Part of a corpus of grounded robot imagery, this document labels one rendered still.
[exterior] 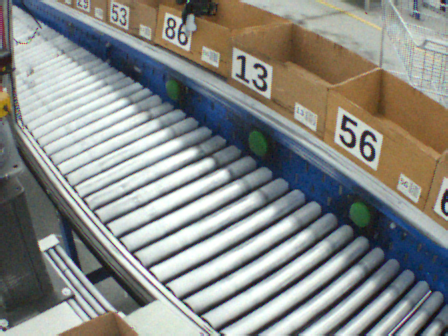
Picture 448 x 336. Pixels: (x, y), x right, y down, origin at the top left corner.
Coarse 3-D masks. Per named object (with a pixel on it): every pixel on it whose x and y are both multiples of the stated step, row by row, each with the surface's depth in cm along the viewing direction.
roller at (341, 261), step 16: (336, 256) 138; (352, 256) 138; (320, 272) 133; (336, 272) 135; (304, 288) 129; (320, 288) 132; (272, 304) 125; (288, 304) 126; (240, 320) 121; (256, 320) 121; (272, 320) 123
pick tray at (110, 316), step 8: (112, 312) 108; (88, 320) 105; (96, 320) 106; (104, 320) 108; (112, 320) 109; (120, 320) 107; (72, 328) 102; (80, 328) 103; (88, 328) 105; (96, 328) 107; (104, 328) 109; (112, 328) 111; (120, 328) 110; (128, 328) 105
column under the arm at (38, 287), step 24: (0, 192) 101; (24, 192) 103; (0, 216) 100; (24, 216) 105; (0, 240) 102; (24, 240) 108; (0, 264) 105; (24, 264) 111; (48, 264) 128; (0, 288) 107; (24, 288) 113; (48, 288) 120; (0, 312) 112; (24, 312) 114
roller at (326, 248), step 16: (336, 240) 143; (304, 256) 138; (320, 256) 139; (288, 272) 133; (304, 272) 136; (256, 288) 129; (272, 288) 130; (224, 304) 125; (240, 304) 125; (256, 304) 127; (208, 320) 120; (224, 320) 122
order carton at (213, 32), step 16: (224, 0) 205; (240, 0) 199; (160, 16) 191; (176, 16) 184; (224, 16) 209; (240, 16) 202; (256, 16) 196; (272, 16) 190; (160, 32) 194; (192, 32) 180; (208, 32) 174; (224, 32) 169; (240, 32) 169; (176, 48) 190; (192, 48) 183; (208, 48) 177; (224, 48) 171; (208, 64) 180; (224, 64) 174
